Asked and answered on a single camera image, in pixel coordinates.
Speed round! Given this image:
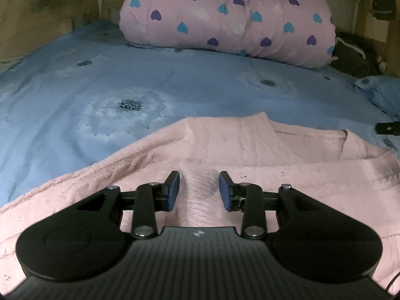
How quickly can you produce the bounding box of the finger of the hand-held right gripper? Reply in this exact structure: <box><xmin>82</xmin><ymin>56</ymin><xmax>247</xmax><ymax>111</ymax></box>
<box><xmin>376</xmin><ymin>121</ymin><xmax>400</xmax><ymax>136</ymax></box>

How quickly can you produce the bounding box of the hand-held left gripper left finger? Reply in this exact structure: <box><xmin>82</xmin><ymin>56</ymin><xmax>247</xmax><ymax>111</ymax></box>
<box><xmin>76</xmin><ymin>170</ymin><xmax>181</xmax><ymax>240</ymax></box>

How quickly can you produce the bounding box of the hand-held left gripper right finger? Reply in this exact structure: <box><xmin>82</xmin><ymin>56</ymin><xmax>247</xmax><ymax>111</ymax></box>
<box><xmin>219</xmin><ymin>171</ymin><xmax>323</xmax><ymax>240</ymax></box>

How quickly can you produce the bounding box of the pink knit sweater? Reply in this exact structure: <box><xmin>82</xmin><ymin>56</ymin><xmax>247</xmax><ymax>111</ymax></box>
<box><xmin>0</xmin><ymin>112</ymin><xmax>400</xmax><ymax>291</ymax></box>

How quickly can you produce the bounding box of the blue pillow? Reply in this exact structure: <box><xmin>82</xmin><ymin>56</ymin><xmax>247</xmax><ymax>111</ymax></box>
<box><xmin>354</xmin><ymin>75</ymin><xmax>400</xmax><ymax>117</ymax></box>

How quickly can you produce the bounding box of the dark cloth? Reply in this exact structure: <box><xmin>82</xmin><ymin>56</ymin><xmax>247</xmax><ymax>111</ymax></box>
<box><xmin>329</xmin><ymin>32</ymin><xmax>383</xmax><ymax>77</ymax></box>

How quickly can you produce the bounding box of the blue dandelion print bedsheet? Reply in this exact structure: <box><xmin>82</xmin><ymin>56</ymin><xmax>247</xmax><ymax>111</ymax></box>
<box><xmin>0</xmin><ymin>19</ymin><xmax>400</xmax><ymax>208</ymax></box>

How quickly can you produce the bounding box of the pink heart print rolled quilt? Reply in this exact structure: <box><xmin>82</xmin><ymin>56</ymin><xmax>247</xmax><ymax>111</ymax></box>
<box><xmin>119</xmin><ymin>0</ymin><xmax>337</xmax><ymax>69</ymax></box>

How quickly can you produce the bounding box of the black cable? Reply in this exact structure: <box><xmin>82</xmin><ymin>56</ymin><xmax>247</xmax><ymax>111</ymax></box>
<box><xmin>386</xmin><ymin>269</ymin><xmax>400</xmax><ymax>292</ymax></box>

